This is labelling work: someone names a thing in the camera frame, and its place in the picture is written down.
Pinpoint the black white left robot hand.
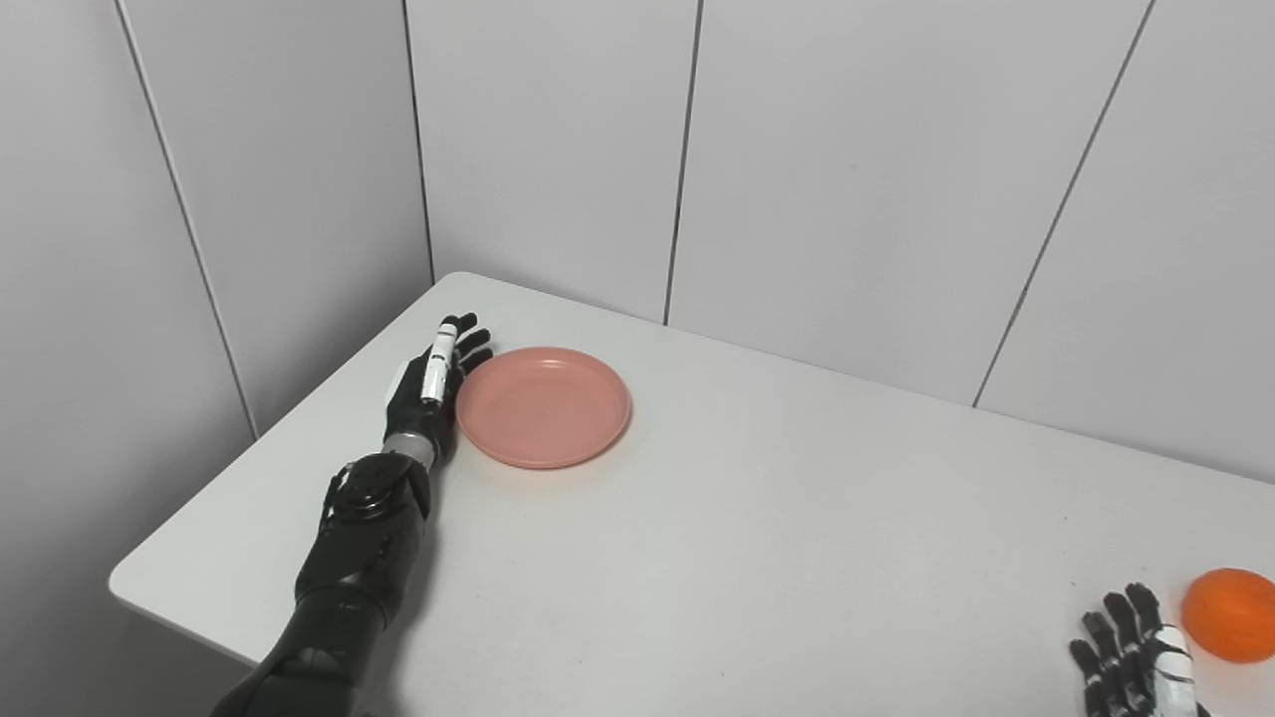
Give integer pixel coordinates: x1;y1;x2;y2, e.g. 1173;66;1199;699
383;313;494;464

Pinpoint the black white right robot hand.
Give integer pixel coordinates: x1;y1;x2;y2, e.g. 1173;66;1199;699
1069;583;1211;717

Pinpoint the orange fruit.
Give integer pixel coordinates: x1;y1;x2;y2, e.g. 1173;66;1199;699
1181;568;1275;664

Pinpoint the pink round plate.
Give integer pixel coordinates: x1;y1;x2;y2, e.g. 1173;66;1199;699
455;346;634;470

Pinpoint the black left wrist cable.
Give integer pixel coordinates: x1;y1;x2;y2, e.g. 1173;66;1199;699
319;464;356;531

